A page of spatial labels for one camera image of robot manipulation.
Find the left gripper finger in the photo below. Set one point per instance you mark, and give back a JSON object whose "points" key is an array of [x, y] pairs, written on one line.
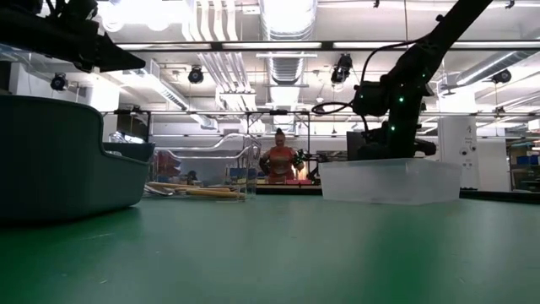
{"points": [[120, 59]]}

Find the black ceiling spotlight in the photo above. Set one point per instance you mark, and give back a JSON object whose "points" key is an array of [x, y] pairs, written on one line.
{"points": [[341, 69], [502, 76], [59, 81], [195, 75]]}

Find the black aluminium table frame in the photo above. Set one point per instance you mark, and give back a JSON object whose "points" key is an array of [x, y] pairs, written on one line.
{"points": [[498, 196]]}

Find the black background robot arm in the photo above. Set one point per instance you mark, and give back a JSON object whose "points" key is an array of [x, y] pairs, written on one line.
{"points": [[312, 162]]}

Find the frosted translucent plastic bin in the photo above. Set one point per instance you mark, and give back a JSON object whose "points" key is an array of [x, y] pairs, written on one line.
{"points": [[401, 181]]}

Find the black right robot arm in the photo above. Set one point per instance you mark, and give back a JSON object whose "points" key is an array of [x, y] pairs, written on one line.
{"points": [[422, 63]]}

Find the green table mat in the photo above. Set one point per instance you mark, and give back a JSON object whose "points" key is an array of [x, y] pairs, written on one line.
{"points": [[270, 262]]}

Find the person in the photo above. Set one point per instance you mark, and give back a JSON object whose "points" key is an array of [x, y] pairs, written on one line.
{"points": [[280, 162]]}

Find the white pillar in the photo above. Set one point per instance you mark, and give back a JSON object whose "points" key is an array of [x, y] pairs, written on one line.
{"points": [[457, 139]]}

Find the black overhead frame bar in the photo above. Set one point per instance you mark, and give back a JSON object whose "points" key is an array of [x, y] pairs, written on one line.
{"points": [[270, 45]]}

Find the shelf with blue bins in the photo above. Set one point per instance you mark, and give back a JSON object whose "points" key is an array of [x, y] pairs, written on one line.
{"points": [[527, 160]]}

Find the grey-blue plastic bin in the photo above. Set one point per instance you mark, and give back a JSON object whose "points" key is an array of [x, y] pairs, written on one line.
{"points": [[63, 169]]}

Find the clear plastic bin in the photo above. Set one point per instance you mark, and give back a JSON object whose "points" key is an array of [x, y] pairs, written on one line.
{"points": [[211, 164]]}

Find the black monitor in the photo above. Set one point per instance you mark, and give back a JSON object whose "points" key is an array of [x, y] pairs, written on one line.
{"points": [[354, 145]]}

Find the silver ceiling duct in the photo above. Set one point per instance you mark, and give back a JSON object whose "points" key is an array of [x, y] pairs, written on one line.
{"points": [[485, 67], [287, 67]]}

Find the black background frame rail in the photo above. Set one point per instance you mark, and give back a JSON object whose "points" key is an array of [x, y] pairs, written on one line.
{"points": [[464, 114]]}

